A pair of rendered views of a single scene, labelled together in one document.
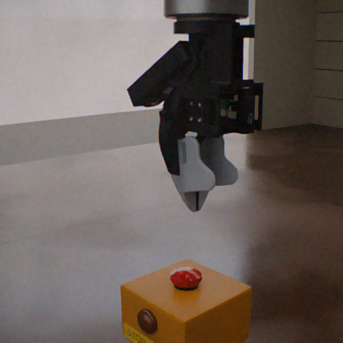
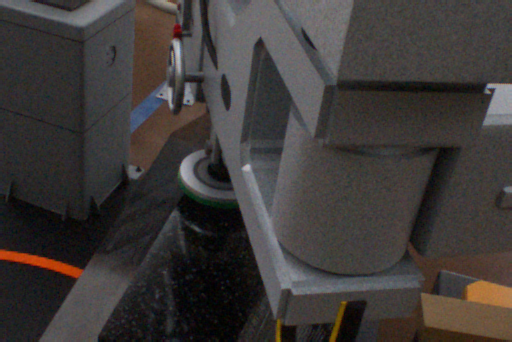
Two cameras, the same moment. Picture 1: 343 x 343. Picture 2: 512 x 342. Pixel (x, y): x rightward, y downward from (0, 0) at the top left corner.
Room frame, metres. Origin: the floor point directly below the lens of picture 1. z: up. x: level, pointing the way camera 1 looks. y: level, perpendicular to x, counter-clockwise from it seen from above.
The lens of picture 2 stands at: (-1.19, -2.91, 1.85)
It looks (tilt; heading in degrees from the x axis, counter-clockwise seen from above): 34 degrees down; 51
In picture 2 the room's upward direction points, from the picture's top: 9 degrees clockwise
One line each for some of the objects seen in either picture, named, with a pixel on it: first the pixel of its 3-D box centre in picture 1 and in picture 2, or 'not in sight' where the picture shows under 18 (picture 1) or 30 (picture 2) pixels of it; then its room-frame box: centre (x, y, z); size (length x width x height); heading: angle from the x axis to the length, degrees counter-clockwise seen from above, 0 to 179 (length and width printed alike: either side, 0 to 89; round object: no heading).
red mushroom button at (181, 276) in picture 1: (186, 277); not in sight; (0.53, -0.02, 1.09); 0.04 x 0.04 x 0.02
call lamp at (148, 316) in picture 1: (147, 321); not in sight; (0.49, 0.03, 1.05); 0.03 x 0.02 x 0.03; 42
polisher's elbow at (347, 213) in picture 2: not in sight; (351, 174); (-0.61, -2.39, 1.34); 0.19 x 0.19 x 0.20
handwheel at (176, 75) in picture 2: not in sight; (193, 77); (-0.53, -1.84, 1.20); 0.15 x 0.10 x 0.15; 69
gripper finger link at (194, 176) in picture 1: (197, 178); not in sight; (0.51, -0.03, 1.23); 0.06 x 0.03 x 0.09; 42
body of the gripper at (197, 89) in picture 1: (210, 79); not in sight; (0.51, -0.04, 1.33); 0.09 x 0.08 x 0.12; 42
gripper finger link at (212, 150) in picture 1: (216, 173); not in sight; (0.53, -0.05, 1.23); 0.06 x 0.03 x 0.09; 42
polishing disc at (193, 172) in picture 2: not in sight; (224, 174); (-0.37, -1.78, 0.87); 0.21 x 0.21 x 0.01
